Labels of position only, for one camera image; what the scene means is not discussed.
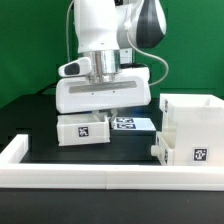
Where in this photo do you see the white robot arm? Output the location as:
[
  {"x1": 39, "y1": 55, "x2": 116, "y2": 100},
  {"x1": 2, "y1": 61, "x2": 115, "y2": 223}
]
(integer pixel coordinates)
[{"x1": 56, "y1": 0, "x2": 166, "y2": 115}]

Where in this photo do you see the white drawer cabinet box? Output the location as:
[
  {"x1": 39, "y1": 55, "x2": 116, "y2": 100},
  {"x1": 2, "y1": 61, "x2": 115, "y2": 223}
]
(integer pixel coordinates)
[{"x1": 159, "y1": 94, "x2": 224, "y2": 167}]

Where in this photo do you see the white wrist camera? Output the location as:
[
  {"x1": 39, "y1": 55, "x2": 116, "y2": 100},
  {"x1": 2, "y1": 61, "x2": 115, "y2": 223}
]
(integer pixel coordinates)
[{"x1": 58, "y1": 57, "x2": 92, "y2": 77}]

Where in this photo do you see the white hanging cable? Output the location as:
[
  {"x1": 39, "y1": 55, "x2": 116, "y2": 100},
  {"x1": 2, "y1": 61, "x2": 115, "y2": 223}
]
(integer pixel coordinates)
[{"x1": 65, "y1": 0, "x2": 77, "y2": 64}]

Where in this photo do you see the white drawer tray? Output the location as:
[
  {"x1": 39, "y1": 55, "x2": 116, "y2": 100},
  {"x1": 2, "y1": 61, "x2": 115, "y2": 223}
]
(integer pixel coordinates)
[
  {"x1": 57, "y1": 114, "x2": 110, "y2": 146},
  {"x1": 151, "y1": 132, "x2": 175, "y2": 166}
]

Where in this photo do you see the white marker tag sheet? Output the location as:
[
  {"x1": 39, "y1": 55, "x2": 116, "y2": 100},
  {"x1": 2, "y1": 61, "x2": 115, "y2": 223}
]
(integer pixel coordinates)
[{"x1": 112, "y1": 117, "x2": 156, "y2": 131}]

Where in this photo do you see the white U-shaped border frame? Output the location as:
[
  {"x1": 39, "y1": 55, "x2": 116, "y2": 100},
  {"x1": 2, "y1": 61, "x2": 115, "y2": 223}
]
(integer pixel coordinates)
[{"x1": 0, "y1": 134, "x2": 224, "y2": 191}]

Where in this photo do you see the white front drawer tray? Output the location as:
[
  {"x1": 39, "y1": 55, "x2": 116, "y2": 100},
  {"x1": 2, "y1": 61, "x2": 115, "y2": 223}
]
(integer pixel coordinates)
[{"x1": 151, "y1": 132, "x2": 175, "y2": 166}]

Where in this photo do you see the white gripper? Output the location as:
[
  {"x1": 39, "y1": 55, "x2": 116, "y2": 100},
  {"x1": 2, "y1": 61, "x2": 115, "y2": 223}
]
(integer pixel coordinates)
[{"x1": 56, "y1": 67, "x2": 151, "y2": 125}]

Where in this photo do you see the black cable on table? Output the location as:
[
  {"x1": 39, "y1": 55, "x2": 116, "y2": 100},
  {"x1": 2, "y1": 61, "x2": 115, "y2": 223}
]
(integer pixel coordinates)
[{"x1": 35, "y1": 83, "x2": 61, "y2": 96}]

